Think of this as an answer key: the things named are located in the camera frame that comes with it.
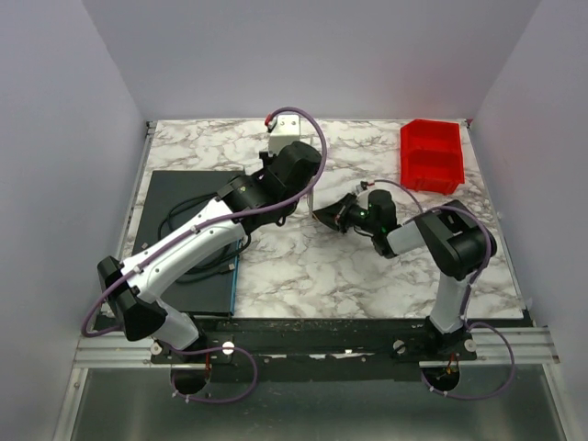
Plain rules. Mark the red plastic bin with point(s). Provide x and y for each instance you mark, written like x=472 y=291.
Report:
x=431 y=156

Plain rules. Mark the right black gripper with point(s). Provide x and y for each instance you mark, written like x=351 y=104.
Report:
x=343 y=213

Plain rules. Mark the white cable spool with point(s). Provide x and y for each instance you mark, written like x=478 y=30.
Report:
x=310 y=194

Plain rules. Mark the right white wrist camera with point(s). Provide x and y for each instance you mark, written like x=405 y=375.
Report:
x=362 y=190

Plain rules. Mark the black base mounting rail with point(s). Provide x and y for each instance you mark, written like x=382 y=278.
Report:
x=234 y=355

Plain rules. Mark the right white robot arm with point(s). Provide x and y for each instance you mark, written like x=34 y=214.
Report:
x=459 y=244

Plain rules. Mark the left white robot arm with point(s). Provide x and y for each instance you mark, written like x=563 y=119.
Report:
x=133 y=288

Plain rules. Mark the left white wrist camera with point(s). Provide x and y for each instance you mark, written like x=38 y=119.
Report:
x=282 y=131

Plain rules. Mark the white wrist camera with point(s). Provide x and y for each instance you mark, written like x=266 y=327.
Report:
x=362 y=190
x=282 y=131

